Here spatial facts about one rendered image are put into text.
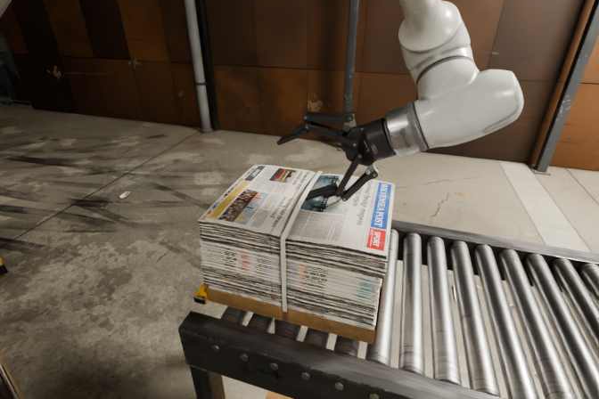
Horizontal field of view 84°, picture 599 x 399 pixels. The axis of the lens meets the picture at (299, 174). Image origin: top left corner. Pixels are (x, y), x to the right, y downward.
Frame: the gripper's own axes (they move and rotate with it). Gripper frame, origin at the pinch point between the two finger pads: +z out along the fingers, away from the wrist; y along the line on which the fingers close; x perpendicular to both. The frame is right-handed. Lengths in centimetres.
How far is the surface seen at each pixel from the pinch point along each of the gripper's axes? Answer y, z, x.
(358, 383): 35.5, -2.8, -23.1
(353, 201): 11.7, -7.7, 1.0
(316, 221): 9.3, -2.3, -8.0
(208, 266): 9.5, 22.2, -15.2
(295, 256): 11.8, 1.6, -14.5
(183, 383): 74, 96, 4
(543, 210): 160, -71, 199
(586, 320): 57, -44, 6
